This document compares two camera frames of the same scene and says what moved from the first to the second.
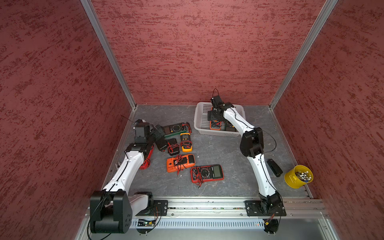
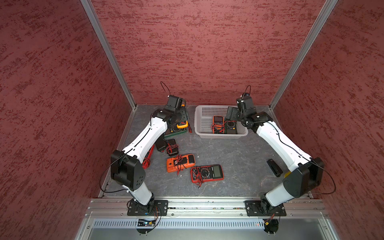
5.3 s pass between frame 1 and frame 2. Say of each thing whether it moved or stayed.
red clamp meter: stayed
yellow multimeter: moved
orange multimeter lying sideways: stayed
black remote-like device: stayed
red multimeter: stayed
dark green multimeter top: stayed
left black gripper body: moved
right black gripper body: moved
